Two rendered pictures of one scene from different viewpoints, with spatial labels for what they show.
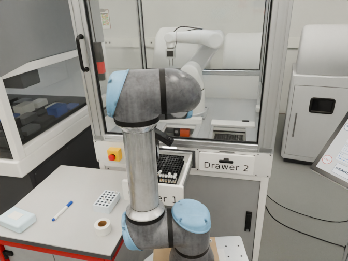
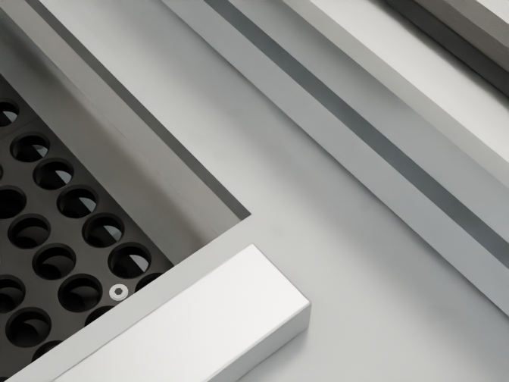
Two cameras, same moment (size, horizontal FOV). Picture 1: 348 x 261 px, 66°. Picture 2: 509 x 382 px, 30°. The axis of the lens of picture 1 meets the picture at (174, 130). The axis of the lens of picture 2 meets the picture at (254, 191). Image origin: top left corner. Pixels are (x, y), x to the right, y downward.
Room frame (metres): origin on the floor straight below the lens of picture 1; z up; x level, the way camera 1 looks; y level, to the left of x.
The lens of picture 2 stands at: (1.46, -0.12, 1.15)
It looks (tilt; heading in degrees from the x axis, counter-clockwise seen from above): 54 degrees down; 214
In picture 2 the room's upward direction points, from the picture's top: 2 degrees clockwise
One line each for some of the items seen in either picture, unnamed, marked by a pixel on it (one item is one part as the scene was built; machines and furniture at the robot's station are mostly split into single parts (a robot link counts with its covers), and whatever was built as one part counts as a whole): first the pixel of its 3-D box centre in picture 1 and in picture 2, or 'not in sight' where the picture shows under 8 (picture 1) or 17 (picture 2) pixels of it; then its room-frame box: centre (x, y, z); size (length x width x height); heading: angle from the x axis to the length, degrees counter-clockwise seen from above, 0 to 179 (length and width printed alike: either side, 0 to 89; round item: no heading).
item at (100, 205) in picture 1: (106, 201); not in sight; (1.08, 0.35, 0.78); 0.12 x 0.08 x 0.04; 164
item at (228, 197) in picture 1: (192, 179); not in sight; (1.77, -0.14, 0.40); 1.03 x 0.95 x 0.80; 76
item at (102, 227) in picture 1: (102, 227); not in sight; (0.91, 0.33, 0.78); 0.07 x 0.07 x 0.04
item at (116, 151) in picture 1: (114, 154); not in sight; (1.38, 0.36, 0.88); 0.07 x 0.05 x 0.07; 76
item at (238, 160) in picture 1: (226, 162); not in sight; (1.24, -0.27, 0.87); 0.29 x 0.02 x 0.11; 76
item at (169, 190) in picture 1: (152, 192); not in sight; (1.01, 0.11, 0.87); 0.29 x 0.02 x 0.11; 76
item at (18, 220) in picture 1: (16, 219); not in sight; (0.98, 0.74, 0.78); 0.15 x 0.10 x 0.04; 64
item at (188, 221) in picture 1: (189, 225); not in sight; (0.64, -0.03, 1.03); 0.13 x 0.12 x 0.14; 93
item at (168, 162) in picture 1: (163, 170); not in sight; (1.20, 0.06, 0.87); 0.22 x 0.18 x 0.06; 166
